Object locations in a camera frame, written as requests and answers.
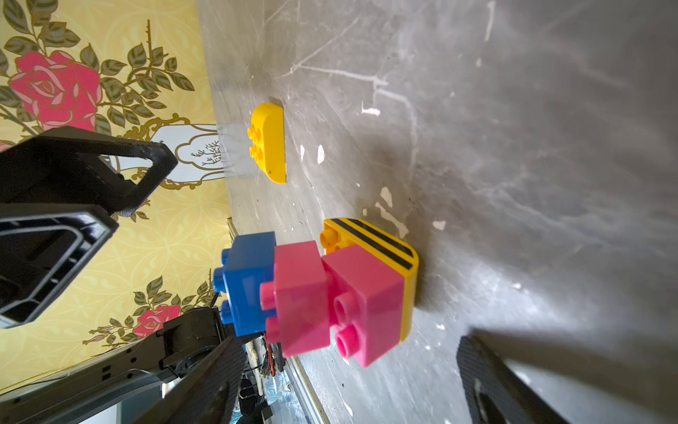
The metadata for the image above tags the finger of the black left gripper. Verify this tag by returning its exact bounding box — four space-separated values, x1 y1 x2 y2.
1 203 118 329
1 126 178 217

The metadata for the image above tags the pink lego brick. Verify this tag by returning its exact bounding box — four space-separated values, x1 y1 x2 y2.
260 241 330 358
322 245 404 367

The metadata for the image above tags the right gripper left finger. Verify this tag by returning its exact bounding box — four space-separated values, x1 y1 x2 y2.
136 337 246 423

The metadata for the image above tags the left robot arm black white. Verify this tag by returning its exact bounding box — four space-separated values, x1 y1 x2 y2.
1 126 246 423

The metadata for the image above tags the blue lego brick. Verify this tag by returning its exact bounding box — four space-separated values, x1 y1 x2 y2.
213 231 276 337

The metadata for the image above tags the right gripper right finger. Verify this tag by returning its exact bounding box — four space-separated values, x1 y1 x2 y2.
457 335 567 424

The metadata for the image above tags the yellow curved lego brick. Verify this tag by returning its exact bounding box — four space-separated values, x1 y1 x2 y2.
247 102 287 185

